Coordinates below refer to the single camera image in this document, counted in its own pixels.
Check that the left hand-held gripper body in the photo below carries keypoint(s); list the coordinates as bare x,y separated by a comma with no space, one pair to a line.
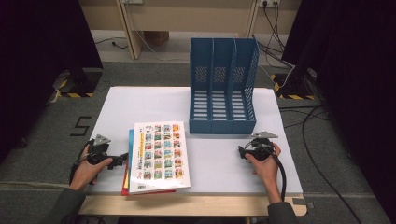
99,149

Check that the stand base with hazard tape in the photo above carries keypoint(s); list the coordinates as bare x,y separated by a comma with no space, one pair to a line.
87,84
295,84

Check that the person's right hand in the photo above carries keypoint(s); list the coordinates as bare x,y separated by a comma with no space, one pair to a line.
267,169

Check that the brown box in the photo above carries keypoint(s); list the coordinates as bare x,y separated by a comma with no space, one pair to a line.
157,37

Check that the black curtain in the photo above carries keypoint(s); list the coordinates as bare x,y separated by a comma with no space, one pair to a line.
37,46
358,62

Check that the dark teal book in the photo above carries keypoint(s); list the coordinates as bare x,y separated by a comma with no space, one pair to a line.
131,146

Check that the blue file rack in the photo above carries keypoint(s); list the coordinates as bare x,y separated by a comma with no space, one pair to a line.
222,124

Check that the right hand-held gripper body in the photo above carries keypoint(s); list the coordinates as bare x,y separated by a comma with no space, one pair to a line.
261,149

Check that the white board mat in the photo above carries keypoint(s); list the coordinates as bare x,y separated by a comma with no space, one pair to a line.
149,105

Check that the red book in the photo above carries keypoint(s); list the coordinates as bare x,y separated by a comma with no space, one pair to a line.
124,192

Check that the white picture-grid book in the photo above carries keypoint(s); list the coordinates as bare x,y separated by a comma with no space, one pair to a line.
162,155

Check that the person's left hand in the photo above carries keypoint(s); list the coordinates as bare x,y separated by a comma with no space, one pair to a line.
85,175

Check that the beige wooden desk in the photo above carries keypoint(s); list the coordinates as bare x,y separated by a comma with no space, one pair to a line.
186,18

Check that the grey tape piece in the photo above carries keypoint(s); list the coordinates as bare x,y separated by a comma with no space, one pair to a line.
303,202

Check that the white wall socket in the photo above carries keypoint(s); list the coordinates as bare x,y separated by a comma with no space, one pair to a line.
269,2

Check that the yellow book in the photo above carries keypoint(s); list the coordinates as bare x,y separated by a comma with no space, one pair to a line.
126,182

